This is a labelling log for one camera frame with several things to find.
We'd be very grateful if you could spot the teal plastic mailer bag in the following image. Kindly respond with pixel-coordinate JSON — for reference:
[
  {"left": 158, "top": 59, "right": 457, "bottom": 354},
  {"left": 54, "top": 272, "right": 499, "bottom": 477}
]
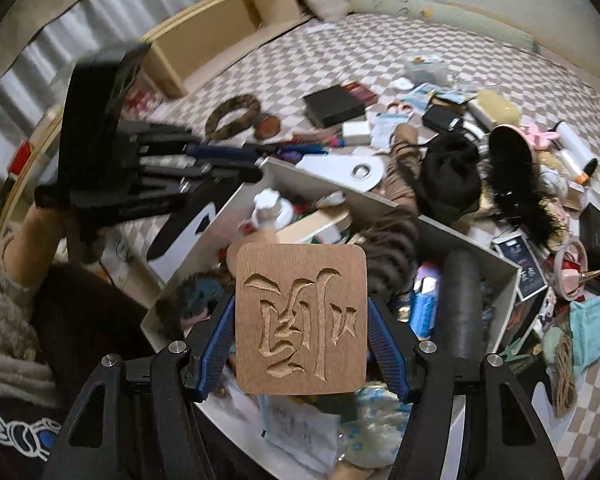
[{"left": 569, "top": 296, "right": 600, "bottom": 378}]

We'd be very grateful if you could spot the white scraper tool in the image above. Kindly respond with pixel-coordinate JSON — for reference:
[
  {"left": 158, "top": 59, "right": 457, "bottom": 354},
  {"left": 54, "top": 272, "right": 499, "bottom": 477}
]
[{"left": 296, "top": 154, "right": 386, "bottom": 192}]

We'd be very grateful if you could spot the carved wooden plaque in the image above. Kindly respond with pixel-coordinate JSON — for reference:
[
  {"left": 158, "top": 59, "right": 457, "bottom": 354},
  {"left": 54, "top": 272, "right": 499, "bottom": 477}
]
[{"left": 235, "top": 244, "right": 367, "bottom": 396}]

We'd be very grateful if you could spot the wooden shelf unit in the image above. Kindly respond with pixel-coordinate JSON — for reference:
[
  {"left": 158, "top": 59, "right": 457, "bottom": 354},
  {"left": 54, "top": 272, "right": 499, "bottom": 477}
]
[{"left": 142, "top": 0, "right": 309, "bottom": 100}]

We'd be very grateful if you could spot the white storage box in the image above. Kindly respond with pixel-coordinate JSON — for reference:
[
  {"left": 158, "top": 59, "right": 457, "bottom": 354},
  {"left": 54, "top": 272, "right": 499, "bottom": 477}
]
[{"left": 140, "top": 156, "right": 522, "bottom": 480}]

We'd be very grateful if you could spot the coiled jute rope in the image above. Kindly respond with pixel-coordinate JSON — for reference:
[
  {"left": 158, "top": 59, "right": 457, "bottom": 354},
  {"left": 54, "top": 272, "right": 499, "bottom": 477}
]
[{"left": 552, "top": 331, "right": 579, "bottom": 418}]

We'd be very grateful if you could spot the person left hand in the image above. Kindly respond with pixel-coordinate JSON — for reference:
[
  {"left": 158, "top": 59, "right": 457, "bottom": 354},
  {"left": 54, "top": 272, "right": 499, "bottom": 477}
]
[{"left": 3, "top": 204, "right": 66, "bottom": 290}]

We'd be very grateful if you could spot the black flat gift box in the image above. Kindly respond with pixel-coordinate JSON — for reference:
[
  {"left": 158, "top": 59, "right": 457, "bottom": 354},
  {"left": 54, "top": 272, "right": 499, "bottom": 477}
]
[{"left": 302, "top": 86, "right": 365, "bottom": 129}]

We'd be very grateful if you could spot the framed dark picture card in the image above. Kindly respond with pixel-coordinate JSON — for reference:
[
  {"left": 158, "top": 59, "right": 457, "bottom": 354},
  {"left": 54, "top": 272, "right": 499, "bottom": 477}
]
[{"left": 491, "top": 233, "right": 547, "bottom": 301}]

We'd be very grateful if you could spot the cardboard tube with rope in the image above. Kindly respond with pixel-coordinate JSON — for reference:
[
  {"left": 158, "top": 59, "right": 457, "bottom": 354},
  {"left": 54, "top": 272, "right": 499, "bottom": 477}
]
[{"left": 385, "top": 122, "right": 420, "bottom": 216}]

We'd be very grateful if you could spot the brown fur headband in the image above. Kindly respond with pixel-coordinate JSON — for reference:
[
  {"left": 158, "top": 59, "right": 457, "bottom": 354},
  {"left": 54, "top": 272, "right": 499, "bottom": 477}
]
[{"left": 204, "top": 94, "right": 261, "bottom": 141}]

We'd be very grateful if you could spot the black foam roller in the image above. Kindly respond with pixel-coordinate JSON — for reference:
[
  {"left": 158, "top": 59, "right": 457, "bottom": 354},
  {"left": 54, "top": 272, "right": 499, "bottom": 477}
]
[{"left": 434, "top": 249, "right": 483, "bottom": 360}]

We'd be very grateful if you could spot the white power adapter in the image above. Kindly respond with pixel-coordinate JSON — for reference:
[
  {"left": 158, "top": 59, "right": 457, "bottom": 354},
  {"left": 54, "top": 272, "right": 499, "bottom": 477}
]
[{"left": 341, "top": 120, "right": 372, "bottom": 145}]

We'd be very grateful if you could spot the white cylinder black cap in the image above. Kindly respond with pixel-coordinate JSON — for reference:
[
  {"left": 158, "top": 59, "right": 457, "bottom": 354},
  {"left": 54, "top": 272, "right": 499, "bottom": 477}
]
[{"left": 554, "top": 120, "right": 598, "bottom": 177}]

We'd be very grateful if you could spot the blue floral pouch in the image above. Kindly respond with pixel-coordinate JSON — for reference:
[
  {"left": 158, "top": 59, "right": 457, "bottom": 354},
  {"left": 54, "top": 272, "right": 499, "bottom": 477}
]
[{"left": 339, "top": 382, "right": 412, "bottom": 469}]

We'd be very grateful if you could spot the blue brown knitted item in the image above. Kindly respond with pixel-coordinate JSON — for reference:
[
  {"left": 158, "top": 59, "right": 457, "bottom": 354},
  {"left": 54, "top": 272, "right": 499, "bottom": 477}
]
[{"left": 156, "top": 271, "right": 234, "bottom": 334}]

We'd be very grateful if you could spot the green bolster pillow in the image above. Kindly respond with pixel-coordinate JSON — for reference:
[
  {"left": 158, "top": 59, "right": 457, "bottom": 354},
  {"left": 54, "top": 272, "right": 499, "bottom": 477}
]
[{"left": 350, "top": 0, "right": 541, "bottom": 54}]

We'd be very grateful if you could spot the round pink-rimmed tray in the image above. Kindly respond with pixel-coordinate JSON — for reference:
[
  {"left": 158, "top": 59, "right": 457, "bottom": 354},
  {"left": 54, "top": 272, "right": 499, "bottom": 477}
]
[{"left": 553, "top": 237, "right": 588, "bottom": 300}]

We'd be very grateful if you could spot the black hair wig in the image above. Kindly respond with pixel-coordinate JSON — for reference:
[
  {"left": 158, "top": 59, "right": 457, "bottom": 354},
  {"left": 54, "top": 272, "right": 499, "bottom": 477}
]
[{"left": 407, "top": 125, "right": 559, "bottom": 245}]

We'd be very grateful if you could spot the clear plastic container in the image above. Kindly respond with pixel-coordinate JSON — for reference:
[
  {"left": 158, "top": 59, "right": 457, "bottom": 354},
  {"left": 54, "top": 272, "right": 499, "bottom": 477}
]
[{"left": 401, "top": 51, "right": 449, "bottom": 86}]

